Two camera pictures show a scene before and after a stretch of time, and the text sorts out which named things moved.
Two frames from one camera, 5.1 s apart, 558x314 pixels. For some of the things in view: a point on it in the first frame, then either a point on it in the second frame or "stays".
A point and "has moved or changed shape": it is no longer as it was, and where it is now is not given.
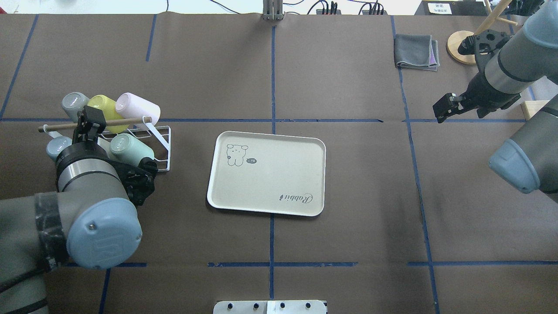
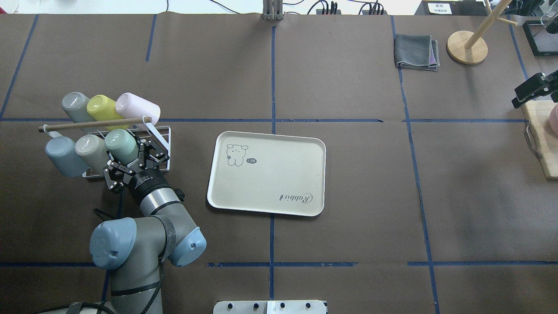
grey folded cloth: (416, 52) stays
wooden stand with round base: (455, 40) stays
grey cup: (73, 103) stays
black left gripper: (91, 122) to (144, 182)
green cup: (126, 148) has moved or changed shape
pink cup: (129, 106) stays
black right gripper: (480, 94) to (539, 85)
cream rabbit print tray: (268, 173) stays
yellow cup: (108, 106) stays
